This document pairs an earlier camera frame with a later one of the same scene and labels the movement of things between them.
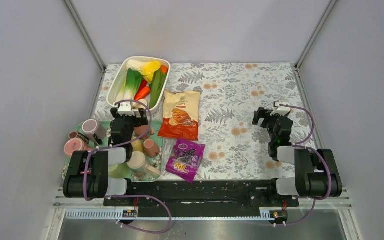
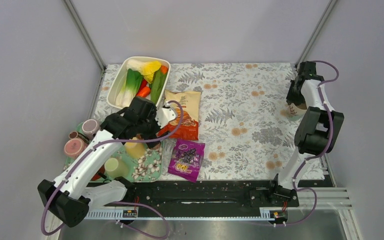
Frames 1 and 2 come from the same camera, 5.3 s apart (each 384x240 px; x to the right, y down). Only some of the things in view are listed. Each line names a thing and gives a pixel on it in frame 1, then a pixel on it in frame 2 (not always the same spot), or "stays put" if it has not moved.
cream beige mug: x=137 y=161 to x=296 y=110
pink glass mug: x=92 y=128 stays put
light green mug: x=118 y=170 stays put
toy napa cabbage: x=146 y=68 stays put
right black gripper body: x=269 y=123 to x=293 y=95
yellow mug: x=137 y=146 stays put
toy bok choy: x=128 y=90 stays put
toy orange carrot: x=143 y=93 stays put
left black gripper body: x=131 y=121 to x=149 y=126
